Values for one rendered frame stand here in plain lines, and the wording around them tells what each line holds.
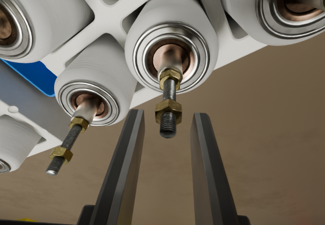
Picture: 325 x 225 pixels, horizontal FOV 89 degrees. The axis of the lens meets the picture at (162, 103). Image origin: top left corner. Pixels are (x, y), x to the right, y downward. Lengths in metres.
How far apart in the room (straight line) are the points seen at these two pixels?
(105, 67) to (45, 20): 0.07
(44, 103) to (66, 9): 0.29
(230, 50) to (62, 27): 0.21
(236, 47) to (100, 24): 0.18
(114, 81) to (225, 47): 0.15
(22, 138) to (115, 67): 0.30
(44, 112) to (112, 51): 0.27
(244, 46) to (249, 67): 0.24
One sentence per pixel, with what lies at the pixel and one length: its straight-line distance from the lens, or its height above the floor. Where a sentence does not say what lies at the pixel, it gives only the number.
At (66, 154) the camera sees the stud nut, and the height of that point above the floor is 0.32.
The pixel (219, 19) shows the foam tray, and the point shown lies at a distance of 0.24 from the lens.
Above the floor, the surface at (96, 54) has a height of 0.21.
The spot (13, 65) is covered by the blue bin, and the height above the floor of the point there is 0.12.
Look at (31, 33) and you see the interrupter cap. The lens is 0.20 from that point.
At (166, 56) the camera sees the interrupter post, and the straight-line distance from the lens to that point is 0.16.
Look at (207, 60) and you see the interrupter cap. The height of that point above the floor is 0.25.
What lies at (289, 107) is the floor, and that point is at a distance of 0.65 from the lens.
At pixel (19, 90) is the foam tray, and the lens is 0.46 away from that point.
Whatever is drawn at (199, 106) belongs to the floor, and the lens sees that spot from 0.55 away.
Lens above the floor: 0.40
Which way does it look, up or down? 49 degrees down
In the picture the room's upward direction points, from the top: 175 degrees counter-clockwise
